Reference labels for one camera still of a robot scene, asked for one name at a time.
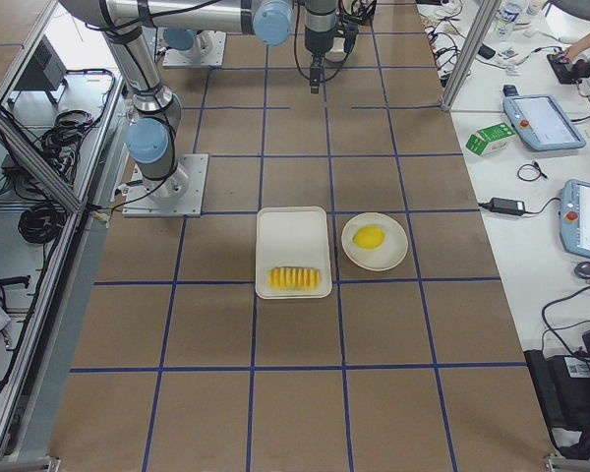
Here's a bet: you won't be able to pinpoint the aluminium diagonal frame beam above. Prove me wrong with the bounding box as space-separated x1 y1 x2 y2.
0 104 84 213

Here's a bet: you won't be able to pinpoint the grey round mouse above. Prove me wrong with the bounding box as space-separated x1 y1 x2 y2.
573 261 590 280

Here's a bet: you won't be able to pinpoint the clear plastic water bottle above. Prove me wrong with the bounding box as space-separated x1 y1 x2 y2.
493 0 525 41

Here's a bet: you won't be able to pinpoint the green white carton box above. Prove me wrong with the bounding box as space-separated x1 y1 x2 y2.
465 122 515 155

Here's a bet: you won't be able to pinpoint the small black looped cable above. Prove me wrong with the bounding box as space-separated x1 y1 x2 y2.
516 160 548 181

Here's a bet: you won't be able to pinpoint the grey electronics box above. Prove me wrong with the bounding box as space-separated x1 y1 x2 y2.
14 35 67 105

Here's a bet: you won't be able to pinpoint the operator hand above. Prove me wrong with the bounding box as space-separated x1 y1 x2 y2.
564 42 587 61

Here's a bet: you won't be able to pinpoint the cream round plate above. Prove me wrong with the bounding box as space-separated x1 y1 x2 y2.
341 212 408 271

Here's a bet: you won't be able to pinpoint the lower blue teach pendant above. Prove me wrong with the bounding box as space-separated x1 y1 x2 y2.
560 179 590 258

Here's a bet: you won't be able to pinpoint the blue teach pendant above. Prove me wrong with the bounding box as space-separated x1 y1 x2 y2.
502 94 586 151
560 179 590 258

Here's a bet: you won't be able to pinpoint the cream rectangular tray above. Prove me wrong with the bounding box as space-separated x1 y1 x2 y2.
255 206 332 300

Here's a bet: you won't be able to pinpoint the upper blue teach pendant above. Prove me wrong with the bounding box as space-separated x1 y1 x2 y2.
502 94 586 151

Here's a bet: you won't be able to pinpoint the coiled black cables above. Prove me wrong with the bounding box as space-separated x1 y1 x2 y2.
17 201 64 244

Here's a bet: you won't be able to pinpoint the yellow lemon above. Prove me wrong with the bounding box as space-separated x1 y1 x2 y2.
352 225 385 250

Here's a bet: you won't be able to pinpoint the black device bottom right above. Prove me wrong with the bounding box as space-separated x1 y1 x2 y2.
524 329 590 460

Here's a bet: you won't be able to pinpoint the sliced yellow fruit row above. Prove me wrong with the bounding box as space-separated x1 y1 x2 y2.
267 266 322 291

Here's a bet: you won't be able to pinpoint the black joystick controller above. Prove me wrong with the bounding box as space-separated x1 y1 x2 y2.
547 54 590 85

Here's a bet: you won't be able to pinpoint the black power adapter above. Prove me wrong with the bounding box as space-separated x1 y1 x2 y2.
491 198 526 216

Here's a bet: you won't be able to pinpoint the aluminium frame post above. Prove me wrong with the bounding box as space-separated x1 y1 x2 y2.
441 0 501 112

